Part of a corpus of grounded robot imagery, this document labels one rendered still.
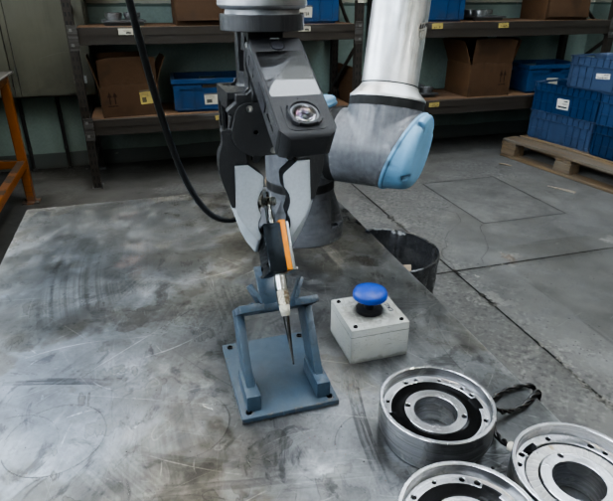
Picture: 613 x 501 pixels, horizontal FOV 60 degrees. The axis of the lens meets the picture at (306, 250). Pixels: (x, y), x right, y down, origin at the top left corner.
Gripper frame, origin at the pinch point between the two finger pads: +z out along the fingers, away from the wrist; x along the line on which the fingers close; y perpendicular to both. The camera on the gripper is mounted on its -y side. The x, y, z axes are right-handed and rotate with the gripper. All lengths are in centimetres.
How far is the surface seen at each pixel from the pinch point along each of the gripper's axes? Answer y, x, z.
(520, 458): -20.1, -15.7, 13.4
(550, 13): 327, -301, -8
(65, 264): 35.3, 25.0, 16.4
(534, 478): -22.0, -15.6, 13.5
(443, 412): -11.8, -13.6, 15.0
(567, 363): 73, -123, 96
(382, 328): -0.8, -11.9, 12.1
